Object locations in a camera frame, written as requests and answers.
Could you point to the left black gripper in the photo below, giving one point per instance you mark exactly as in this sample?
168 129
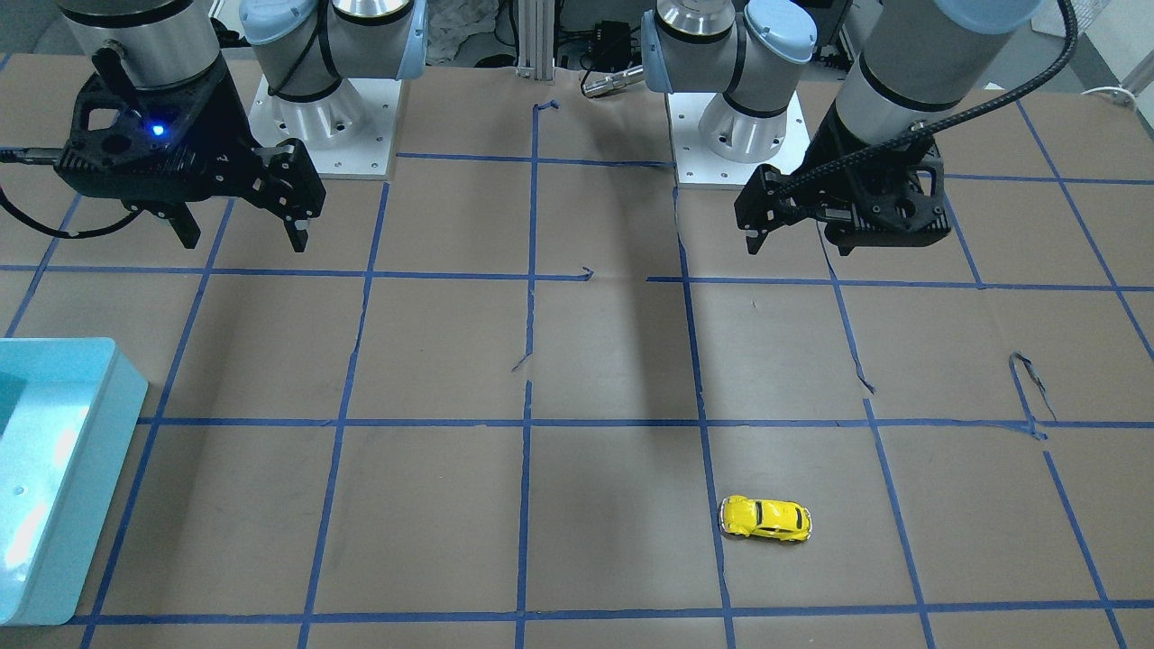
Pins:
840 169

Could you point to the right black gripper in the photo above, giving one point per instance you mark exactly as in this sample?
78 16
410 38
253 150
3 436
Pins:
227 119

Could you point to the yellow beetle toy car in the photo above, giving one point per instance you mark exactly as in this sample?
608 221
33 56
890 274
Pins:
779 520

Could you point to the silver cylindrical tool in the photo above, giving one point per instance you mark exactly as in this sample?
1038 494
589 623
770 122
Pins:
613 82

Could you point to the black power adapter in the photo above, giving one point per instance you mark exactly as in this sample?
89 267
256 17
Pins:
611 45

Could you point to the light blue plastic bin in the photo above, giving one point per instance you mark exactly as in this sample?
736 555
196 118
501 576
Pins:
68 407

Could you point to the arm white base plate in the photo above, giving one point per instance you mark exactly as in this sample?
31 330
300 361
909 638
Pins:
715 147
351 134

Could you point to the aluminium frame post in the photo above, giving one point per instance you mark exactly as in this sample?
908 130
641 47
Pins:
536 40

